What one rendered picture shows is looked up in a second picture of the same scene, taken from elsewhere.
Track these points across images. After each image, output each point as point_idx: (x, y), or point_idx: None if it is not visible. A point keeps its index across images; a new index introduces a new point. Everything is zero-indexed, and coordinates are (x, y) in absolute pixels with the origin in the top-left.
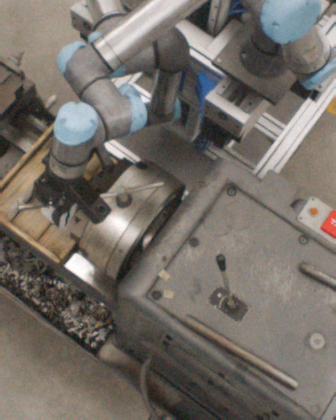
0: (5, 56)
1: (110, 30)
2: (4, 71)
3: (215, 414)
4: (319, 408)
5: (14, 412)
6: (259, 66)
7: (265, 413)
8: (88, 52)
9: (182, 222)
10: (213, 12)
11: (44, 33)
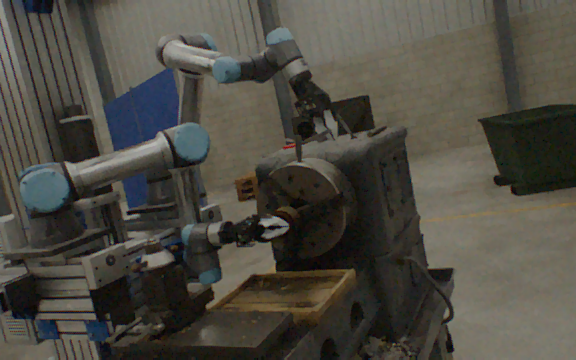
0: None
1: (209, 54)
2: (140, 323)
3: (426, 294)
4: (391, 127)
5: None
6: None
7: (406, 171)
8: (225, 55)
9: (308, 152)
10: (121, 218)
11: None
